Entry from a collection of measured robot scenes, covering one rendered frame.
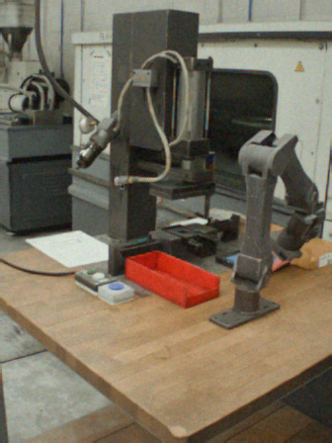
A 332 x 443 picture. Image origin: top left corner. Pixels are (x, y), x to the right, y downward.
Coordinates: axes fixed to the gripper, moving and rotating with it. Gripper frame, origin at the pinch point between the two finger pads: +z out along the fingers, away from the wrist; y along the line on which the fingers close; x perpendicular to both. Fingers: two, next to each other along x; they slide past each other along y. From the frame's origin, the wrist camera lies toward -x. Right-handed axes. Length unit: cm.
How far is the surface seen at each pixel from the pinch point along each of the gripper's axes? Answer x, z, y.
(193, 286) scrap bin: 23.0, 6.9, 4.7
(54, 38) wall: -287, 243, 627
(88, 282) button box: 48, 12, 18
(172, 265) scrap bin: 22.7, 8.8, 14.2
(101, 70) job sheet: -59, 44, 183
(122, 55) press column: 16, -23, 75
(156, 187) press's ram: 19.2, -1.9, 35.1
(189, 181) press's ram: 11.1, -6.2, 31.6
